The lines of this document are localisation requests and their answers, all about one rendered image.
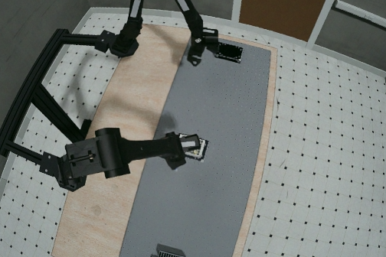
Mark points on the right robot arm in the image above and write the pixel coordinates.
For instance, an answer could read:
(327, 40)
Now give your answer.
(109, 150)

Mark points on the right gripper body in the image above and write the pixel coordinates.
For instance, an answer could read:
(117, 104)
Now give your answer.
(174, 164)

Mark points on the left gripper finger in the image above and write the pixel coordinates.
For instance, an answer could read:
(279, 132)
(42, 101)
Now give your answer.
(197, 62)

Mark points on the white grid rack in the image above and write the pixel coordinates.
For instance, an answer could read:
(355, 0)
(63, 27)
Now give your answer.
(199, 151)

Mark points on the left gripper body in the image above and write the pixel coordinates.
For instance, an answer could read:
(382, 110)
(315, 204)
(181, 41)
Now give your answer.
(192, 52)

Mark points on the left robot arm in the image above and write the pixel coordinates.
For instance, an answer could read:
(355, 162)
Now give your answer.
(133, 26)

